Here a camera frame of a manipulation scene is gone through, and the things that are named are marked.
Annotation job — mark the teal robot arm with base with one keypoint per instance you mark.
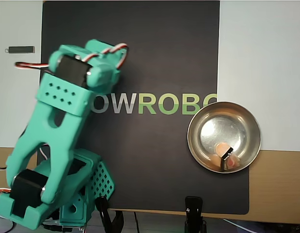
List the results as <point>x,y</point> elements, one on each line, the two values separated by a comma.
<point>31,136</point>

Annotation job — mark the white paper sheet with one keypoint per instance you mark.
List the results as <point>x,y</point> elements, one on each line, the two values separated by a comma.
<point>261,72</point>

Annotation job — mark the black table clamp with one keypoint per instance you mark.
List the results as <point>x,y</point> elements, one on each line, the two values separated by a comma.
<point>103,213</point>

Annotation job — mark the metal bowl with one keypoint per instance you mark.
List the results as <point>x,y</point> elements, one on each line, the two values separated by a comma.
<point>212,126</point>

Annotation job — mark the black USB stick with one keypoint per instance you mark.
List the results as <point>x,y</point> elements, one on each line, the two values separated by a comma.
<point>21,49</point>

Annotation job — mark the teal gripper, black servo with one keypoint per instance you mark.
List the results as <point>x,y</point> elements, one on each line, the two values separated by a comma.
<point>112,54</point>

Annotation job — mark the cork ball with black base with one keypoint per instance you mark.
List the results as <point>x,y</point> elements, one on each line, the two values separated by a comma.
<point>222,148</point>

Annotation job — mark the black mat with WOWROBO print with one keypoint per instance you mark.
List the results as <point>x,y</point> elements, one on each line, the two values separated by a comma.
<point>140,48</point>

